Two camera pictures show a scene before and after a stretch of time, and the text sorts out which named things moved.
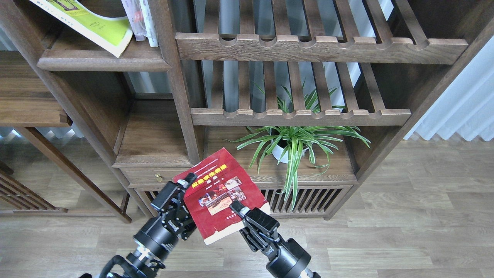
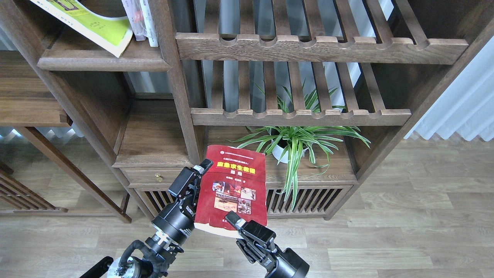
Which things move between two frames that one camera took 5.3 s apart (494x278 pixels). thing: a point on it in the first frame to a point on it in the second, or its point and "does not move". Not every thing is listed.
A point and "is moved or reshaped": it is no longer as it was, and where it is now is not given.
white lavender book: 132,10 does not move
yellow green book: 112,34 does not move
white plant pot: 278,150 does not move
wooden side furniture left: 27,101 does not move
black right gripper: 287,257 to 287,264
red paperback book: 220,183 is moved or reshaped
